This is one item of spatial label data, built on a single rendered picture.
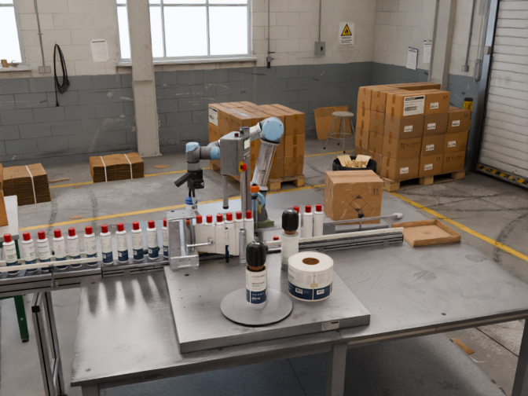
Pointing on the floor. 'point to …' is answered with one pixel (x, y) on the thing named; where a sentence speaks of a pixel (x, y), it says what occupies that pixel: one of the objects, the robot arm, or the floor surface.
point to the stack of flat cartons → (27, 184)
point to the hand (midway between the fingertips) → (191, 201)
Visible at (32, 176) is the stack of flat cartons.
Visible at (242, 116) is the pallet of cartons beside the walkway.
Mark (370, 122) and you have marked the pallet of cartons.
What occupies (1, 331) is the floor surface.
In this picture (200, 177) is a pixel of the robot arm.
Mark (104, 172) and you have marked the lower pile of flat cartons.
